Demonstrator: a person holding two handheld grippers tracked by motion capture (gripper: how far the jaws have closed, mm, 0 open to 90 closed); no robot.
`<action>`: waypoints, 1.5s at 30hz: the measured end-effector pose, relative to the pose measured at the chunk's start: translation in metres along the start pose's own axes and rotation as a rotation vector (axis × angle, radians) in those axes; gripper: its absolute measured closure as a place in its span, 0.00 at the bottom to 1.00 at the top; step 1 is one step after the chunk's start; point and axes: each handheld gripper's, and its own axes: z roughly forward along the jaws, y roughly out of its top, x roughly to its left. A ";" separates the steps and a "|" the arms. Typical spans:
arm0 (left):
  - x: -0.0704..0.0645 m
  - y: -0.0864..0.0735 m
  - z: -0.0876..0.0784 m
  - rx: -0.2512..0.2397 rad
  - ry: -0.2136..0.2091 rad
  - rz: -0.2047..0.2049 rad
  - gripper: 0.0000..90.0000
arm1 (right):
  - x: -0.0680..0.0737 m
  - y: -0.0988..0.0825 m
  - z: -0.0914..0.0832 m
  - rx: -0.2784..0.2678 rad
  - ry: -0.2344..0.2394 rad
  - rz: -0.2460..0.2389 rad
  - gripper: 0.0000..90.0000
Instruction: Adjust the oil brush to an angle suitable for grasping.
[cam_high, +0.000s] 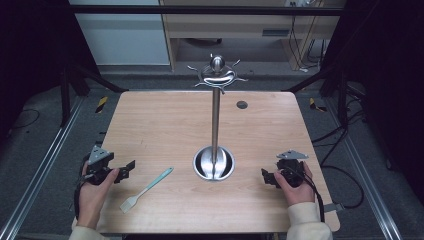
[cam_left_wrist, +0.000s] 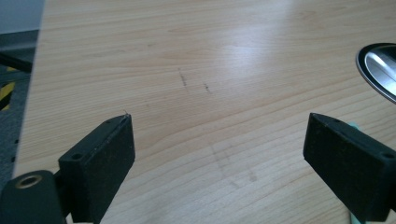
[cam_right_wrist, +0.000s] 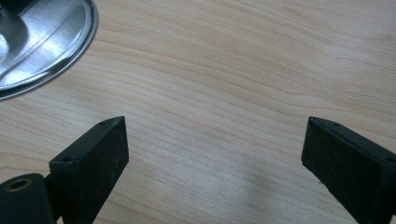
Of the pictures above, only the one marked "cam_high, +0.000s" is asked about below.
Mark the person's left hand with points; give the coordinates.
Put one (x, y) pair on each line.
(93, 200)

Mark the yellow black floor tape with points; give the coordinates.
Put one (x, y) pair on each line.
(101, 104)
(315, 105)

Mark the steel utensil hanging rack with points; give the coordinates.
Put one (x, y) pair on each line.
(216, 116)

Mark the black metal frame stand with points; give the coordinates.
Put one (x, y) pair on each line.
(81, 80)
(333, 83)

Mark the white power strip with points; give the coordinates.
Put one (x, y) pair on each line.
(301, 2)

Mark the black horizontal frame bar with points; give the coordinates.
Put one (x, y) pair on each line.
(200, 9)

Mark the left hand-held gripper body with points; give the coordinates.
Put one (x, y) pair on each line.
(100, 160)

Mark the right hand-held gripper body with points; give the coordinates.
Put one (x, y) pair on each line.
(293, 170)

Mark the dark curtain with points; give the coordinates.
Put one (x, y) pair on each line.
(386, 83)
(30, 50)

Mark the aluminium floor rail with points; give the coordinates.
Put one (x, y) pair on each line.
(40, 166)
(366, 173)

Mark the white cabinet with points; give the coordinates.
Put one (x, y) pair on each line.
(123, 36)

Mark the person's right hand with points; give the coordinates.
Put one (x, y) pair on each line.
(298, 193)

